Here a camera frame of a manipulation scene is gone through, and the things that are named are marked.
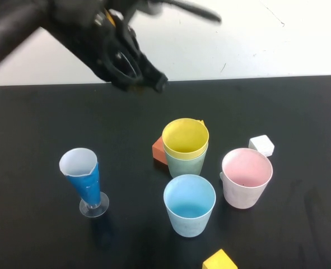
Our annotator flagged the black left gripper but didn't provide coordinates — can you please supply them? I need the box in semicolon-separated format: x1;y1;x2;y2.
69;5;170;92

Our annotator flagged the yellow plastic cup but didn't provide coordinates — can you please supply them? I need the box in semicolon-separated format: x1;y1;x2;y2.
162;118;210;161

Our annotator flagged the pink plastic cup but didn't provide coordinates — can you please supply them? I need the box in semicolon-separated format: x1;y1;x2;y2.
220;147;274;210

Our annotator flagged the orange block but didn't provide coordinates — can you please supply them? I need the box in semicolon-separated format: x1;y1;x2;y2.
152;136;169;166

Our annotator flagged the green plastic cup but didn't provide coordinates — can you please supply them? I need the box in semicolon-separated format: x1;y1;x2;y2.
165;142;209;179

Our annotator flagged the blue paper wrapped glass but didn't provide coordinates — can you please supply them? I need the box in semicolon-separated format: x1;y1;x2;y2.
59;147;110;219

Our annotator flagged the white block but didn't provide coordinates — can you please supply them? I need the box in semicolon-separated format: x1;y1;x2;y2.
248;135;276;157

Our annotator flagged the light blue plastic cup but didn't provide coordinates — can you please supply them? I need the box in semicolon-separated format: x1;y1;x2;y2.
163;174;217;238

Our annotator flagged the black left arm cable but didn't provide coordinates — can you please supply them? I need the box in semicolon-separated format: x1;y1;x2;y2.
153;0;222;22

